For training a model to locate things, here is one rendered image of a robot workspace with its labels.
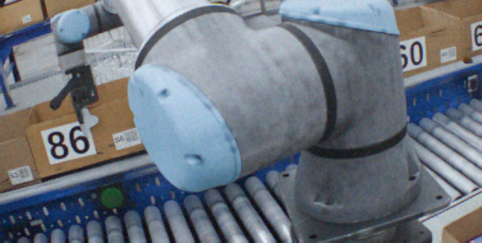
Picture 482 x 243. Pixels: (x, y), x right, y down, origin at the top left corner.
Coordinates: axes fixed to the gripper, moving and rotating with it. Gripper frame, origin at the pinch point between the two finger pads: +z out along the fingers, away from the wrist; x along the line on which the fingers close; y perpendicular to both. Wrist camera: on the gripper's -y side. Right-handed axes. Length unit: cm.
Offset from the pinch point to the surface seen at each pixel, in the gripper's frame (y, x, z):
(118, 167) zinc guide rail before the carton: 7.3, -2.4, 11.7
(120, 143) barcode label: 10.2, 0.5, 5.7
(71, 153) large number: -6.2, 0.2, 4.2
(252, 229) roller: 37, -28, 32
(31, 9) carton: -66, 417, -89
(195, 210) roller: 25.5, -11.3, 28.1
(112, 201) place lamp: 2.4, -4.2, 20.8
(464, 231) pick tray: 78, -70, 36
